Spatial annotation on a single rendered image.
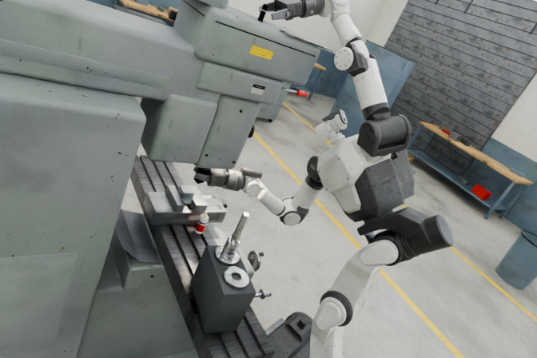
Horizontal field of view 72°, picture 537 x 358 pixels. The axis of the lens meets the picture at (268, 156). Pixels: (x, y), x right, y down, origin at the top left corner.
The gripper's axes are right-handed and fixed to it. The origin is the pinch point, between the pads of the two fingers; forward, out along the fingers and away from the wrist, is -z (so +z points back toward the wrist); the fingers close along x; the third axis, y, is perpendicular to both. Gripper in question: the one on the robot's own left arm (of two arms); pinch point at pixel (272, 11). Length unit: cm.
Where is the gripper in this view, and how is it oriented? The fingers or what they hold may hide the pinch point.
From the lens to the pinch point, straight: 139.2
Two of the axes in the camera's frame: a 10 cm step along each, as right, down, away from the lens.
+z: 9.0, -3.1, 3.0
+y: -0.7, -7.9, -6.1
